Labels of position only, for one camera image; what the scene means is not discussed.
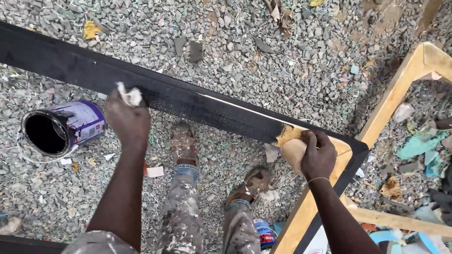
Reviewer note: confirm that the brown wooden stick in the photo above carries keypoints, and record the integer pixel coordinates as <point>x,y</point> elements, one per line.
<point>428,16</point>

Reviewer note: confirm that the bare wooden slat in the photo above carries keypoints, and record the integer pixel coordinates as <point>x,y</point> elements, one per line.
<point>399,220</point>

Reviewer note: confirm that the person's left fingers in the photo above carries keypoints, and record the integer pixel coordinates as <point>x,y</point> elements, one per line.
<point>113,100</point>

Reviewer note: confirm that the dark grey sandpaper scrap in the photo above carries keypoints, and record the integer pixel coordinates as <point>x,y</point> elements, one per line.
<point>179,46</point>
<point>196,52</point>

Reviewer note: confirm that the open paint can purple label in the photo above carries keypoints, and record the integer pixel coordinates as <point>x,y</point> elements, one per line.
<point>76,123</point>

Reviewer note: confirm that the white cloth wad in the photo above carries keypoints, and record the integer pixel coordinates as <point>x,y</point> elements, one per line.
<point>130,95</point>

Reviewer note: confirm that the small white wood offcut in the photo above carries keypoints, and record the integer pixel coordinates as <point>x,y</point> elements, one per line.
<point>155,171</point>

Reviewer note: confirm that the black painted plank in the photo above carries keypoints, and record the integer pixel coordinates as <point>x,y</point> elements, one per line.
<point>28,245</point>

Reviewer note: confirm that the blue and red tin can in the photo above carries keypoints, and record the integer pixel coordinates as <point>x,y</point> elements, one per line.
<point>265,234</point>

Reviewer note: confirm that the partly black-painted wooden frame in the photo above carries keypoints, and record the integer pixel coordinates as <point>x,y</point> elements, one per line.
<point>197,102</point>

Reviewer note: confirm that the brown dry leaves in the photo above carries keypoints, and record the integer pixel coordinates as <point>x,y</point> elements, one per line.
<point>282,16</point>

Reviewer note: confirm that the bare wooden frame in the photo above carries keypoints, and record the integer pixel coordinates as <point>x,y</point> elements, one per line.
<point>392,95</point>

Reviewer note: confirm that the person's right paint-stained shoe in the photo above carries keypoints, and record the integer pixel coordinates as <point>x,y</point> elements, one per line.
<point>252,185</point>

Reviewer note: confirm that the person's left paint-stained shoe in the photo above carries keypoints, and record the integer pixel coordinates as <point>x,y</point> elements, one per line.
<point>183,141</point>

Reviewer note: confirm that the person's right hand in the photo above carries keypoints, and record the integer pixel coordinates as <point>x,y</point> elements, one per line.
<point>319,158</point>

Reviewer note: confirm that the person's paint-stained shoe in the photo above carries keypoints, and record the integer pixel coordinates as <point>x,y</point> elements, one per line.
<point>183,141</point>
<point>252,185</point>

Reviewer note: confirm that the yellow dry leaf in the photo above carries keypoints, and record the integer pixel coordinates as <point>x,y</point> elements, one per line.
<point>91,30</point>

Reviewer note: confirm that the person's left hand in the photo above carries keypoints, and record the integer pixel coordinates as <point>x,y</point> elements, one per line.
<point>129,123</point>

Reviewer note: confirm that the paint-splattered grey trousers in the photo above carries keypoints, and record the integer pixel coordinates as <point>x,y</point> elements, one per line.
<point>182,211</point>

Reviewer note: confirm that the paint-splattered grey shirt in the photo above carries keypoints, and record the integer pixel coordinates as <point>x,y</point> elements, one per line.
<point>100,243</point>

